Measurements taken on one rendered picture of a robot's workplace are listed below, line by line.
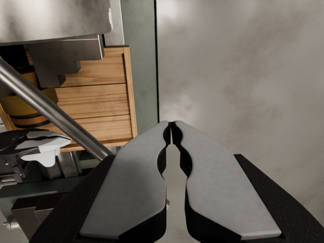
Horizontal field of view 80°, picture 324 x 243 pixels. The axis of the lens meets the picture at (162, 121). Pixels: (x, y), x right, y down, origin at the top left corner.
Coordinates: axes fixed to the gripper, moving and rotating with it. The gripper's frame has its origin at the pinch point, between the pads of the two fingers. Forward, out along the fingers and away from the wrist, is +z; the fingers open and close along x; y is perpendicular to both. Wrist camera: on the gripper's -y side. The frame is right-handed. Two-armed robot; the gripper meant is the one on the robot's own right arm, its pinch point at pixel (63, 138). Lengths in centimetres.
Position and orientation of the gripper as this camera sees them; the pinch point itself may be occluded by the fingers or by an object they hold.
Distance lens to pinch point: 44.3
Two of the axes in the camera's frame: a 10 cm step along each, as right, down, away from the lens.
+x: 1.6, 4.8, -8.6
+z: 9.9, -0.9, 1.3
